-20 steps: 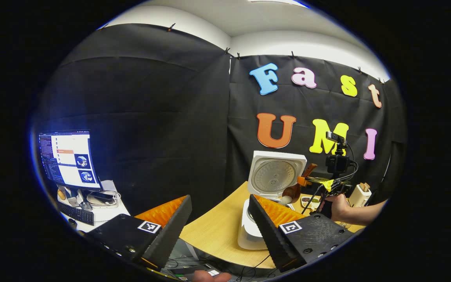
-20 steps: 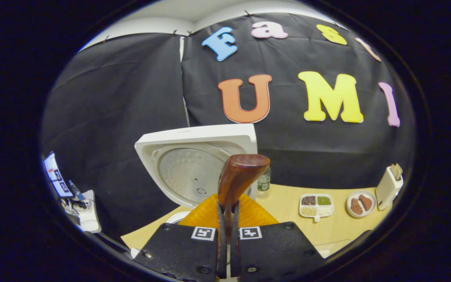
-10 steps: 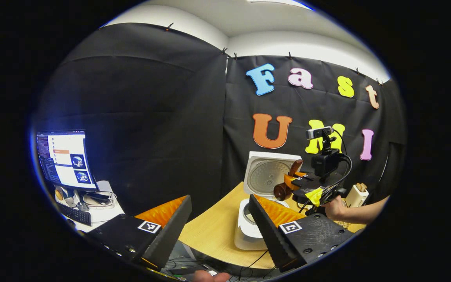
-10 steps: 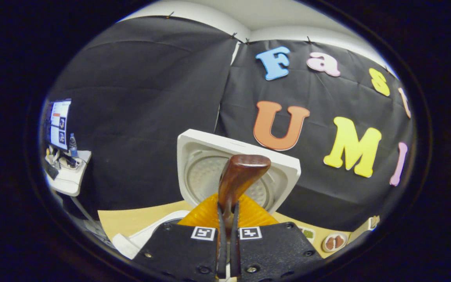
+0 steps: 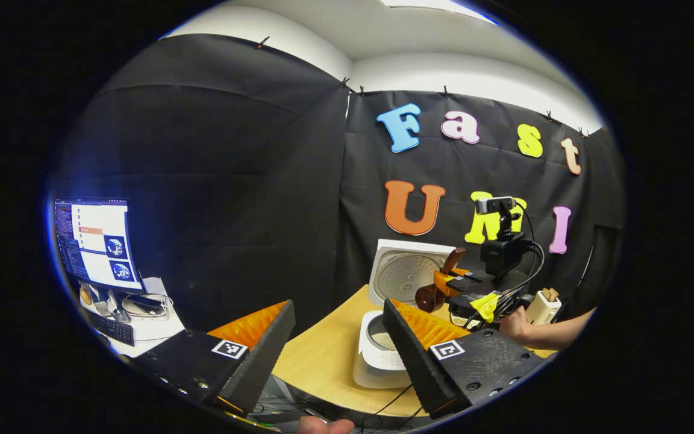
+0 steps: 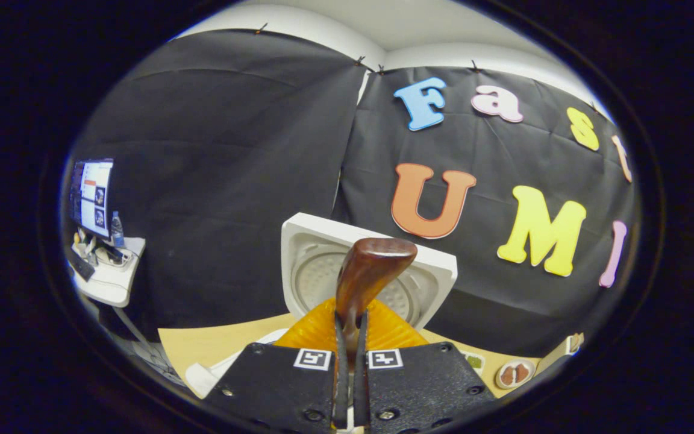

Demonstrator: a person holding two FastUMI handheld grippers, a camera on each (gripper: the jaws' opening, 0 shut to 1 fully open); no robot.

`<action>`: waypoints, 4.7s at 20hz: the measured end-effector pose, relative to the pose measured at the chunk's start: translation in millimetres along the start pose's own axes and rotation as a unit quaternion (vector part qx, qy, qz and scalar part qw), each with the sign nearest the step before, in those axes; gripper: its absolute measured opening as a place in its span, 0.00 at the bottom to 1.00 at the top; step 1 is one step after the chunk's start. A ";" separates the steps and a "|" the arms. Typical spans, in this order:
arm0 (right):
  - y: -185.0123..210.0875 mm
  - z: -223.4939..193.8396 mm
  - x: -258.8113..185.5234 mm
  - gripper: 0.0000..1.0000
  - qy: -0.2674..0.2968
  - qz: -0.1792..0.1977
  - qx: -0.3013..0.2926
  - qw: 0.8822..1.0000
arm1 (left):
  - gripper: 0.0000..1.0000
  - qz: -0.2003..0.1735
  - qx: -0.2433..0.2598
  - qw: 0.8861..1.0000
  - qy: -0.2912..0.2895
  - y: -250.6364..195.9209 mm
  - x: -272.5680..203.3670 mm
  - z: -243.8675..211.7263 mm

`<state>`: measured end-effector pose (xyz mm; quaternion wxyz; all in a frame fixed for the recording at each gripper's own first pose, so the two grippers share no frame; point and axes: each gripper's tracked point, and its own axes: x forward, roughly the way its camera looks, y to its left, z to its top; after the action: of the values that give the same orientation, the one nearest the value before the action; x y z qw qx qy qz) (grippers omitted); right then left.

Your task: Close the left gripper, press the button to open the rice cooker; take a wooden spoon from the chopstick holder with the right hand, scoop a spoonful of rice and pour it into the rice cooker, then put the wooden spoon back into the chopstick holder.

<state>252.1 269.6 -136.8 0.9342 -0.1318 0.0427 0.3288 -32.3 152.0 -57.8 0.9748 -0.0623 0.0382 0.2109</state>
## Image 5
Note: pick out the black backdrop cloth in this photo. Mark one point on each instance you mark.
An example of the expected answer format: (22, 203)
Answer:
(232, 181)

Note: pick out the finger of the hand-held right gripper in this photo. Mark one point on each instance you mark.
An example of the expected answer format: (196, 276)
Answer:
(446, 283)
(462, 271)

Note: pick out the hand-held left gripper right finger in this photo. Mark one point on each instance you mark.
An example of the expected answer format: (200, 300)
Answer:
(416, 361)

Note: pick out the computer monitor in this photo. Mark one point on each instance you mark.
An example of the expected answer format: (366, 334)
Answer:
(97, 241)

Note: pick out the white side desk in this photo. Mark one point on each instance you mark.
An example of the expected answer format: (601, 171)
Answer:
(154, 334)

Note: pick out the brown wooden spoon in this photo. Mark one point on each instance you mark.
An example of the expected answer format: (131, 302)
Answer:
(428, 298)

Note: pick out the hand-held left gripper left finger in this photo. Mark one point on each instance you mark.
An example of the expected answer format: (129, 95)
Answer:
(256, 361)

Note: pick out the white rice cooker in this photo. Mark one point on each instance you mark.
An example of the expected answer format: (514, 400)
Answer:
(377, 367)

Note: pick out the white rice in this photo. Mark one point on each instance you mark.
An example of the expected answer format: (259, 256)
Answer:
(383, 341)

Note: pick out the black keyboard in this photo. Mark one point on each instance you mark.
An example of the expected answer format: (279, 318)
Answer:
(111, 327)

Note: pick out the white toaster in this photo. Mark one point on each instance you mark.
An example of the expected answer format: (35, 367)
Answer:
(540, 310)

